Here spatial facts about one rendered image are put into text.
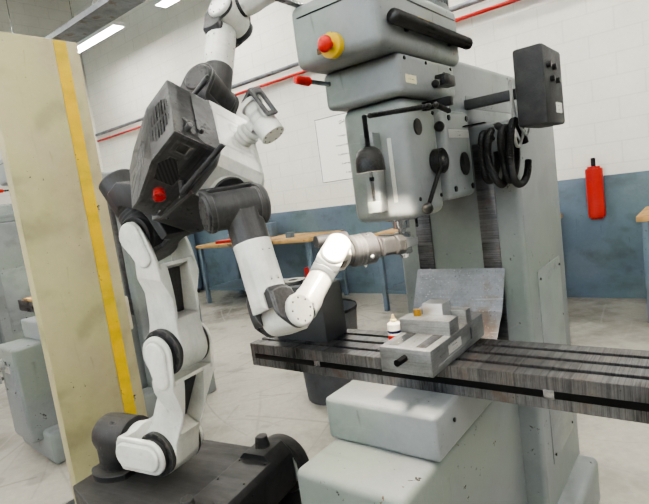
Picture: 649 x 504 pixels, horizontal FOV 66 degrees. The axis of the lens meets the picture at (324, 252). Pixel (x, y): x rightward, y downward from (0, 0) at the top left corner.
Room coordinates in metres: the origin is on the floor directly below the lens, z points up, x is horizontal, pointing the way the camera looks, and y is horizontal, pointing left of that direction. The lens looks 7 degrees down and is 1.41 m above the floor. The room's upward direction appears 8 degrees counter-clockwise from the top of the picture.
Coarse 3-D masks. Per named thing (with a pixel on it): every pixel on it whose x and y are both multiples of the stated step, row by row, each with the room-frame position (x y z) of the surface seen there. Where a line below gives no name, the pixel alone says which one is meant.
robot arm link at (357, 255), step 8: (336, 232) 1.39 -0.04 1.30; (344, 232) 1.39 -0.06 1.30; (320, 240) 1.35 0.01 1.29; (352, 240) 1.35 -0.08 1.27; (360, 240) 1.34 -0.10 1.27; (352, 248) 1.33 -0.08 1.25; (360, 248) 1.33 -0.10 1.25; (352, 256) 1.33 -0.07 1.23; (360, 256) 1.33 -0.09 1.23; (344, 264) 1.34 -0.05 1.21; (352, 264) 1.36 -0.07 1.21; (360, 264) 1.35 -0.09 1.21
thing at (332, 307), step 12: (336, 288) 1.67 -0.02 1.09; (324, 300) 1.61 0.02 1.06; (336, 300) 1.66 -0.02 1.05; (324, 312) 1.61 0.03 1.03; (336, 312) 1.66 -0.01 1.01; (312, 324) 1.63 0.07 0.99; (324, 324) 1.60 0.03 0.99; (336, 324) 1.65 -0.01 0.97; (288, 336) 1.70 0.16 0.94; (300, 336) 1.67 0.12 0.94; (312, 336) 1.64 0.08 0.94; (324, 336) 1.60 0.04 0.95; (336, 336) 1.64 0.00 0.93
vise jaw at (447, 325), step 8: (400, 320) 1.37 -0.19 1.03; (408, 320) 1.36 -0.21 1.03; (416, 320) 1.34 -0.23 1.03; (424, 320) 1.33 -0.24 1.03; (432, 320) 1.31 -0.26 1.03; (440, 320) 1.30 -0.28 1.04; (448, 320) 1.29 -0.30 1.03; (456, 320) 1.32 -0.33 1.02; (408, 328) 1.36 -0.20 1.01; (416, 328) 1.34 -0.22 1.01; (424, 328) 1.33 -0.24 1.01; (432, 328) 1.31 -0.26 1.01; (440, 328) 1.30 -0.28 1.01; (448, 328) 1.28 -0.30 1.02; (456, 328) 1.31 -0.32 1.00
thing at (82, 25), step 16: (112, 0) 5.29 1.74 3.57; (128, 0) 5.34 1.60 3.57; (144, 0) 5.39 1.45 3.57; (480, 0) 5.33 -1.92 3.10; (512, 0) 5.14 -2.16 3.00; (80, 16) 5.64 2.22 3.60; (96, 16) 5.62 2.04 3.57; (112, 16) 5.68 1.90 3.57; (464, 16) 5.44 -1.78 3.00; (64, 32) 5.94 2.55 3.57; (80, 32) 6.01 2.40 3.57; (256, 80) 7.37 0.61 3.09; (112, 128) 9.75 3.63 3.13
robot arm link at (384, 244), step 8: (368, 232) 1.39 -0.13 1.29; (368, 240) 1.35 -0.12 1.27; (376, 240) 1.36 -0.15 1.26; (384, 240) 1.37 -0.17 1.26; (392, 240) 1.38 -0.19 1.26; (400, 240) 1.37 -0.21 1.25; (368, 248) 1.34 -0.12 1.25; (376, 248) 1.35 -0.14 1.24; (384, 248) 1.37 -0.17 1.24; (392, 248) 1.38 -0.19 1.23; (400, 248) 1.37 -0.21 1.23; (368, 256) 1.34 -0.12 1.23; (376, 256) 1.36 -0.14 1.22; (384, 256) 1.38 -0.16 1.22
